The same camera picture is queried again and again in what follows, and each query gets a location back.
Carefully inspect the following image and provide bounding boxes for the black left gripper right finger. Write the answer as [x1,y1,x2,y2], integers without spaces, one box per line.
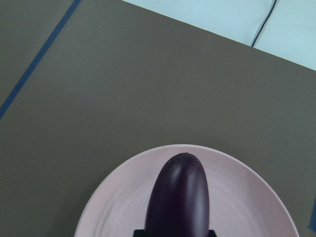
[208,230,216,237]

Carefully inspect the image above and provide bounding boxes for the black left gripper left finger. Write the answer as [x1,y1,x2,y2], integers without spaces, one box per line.
[133,229,146,237]

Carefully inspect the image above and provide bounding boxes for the purple eggplant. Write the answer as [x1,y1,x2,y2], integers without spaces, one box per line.
[145,153,209,237]

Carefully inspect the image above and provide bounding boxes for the pink plate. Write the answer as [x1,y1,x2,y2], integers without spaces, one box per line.
[75,144,298,237]

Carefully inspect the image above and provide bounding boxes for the black cable on table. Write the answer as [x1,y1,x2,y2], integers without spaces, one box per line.
[251,0,277,47]

